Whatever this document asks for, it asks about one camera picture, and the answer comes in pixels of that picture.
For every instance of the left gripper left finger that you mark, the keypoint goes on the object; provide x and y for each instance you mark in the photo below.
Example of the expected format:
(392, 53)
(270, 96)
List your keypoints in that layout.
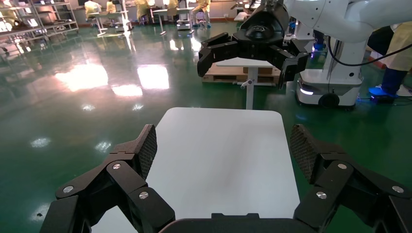
(128, 183)

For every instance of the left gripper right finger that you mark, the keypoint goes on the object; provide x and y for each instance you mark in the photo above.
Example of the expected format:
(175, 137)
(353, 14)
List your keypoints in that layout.
(338, 180)

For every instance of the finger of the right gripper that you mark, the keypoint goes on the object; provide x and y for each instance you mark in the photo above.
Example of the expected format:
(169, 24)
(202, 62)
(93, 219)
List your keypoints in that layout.
(293, 58)
(215, 51)

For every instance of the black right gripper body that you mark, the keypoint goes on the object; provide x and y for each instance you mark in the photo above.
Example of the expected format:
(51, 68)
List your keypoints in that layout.
(260, 38)

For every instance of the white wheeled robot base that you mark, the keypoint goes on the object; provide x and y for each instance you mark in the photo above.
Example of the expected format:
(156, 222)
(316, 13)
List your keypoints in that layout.
(336, 84)

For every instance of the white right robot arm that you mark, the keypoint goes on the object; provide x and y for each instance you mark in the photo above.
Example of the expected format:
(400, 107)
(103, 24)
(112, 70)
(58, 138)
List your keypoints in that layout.
(341, 16)

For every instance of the wooden pallet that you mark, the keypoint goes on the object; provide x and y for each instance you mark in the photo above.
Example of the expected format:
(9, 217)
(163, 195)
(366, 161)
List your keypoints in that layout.
(223, 76)

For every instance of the white work table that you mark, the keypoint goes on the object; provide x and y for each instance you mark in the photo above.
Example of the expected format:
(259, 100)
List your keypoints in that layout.
(241, 16)
(108, 13)
(172, 11)

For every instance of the small white mobile robot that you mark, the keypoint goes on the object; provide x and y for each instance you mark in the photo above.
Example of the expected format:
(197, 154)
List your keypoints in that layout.
(183, 24)

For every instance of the person in yellow coat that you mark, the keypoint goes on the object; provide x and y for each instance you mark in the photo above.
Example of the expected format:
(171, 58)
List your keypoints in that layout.
(142, 9)
(111, 7)
(202, 7)
(172, 4)
(92, 8)
(399, 51)

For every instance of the black floor device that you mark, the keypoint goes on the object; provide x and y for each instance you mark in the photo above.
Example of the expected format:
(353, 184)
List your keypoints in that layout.
(382, 99)

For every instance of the grey metal shelving rack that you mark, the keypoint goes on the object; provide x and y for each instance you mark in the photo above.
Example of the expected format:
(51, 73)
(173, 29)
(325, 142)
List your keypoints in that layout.
(21, 30)
(60, 23)

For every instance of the white pedestal table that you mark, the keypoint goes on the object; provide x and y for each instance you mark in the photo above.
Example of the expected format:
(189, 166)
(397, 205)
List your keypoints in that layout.
(248, 62)

